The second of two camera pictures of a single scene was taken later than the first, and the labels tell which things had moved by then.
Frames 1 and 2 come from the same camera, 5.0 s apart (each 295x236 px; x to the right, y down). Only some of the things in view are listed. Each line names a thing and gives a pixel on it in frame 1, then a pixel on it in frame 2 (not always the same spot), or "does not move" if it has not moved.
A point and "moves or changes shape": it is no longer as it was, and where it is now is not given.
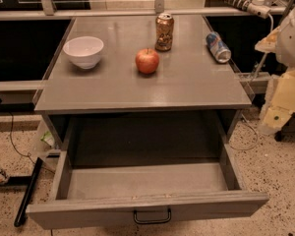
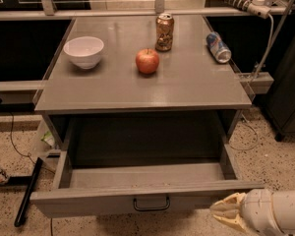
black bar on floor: [29, 192] does not move
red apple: [147, 60] does not move
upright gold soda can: [164, 24] does not move
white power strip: [257, 5] does not move
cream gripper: [292, 39] → [258, 210]
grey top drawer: [115, 192] moves or changes shape
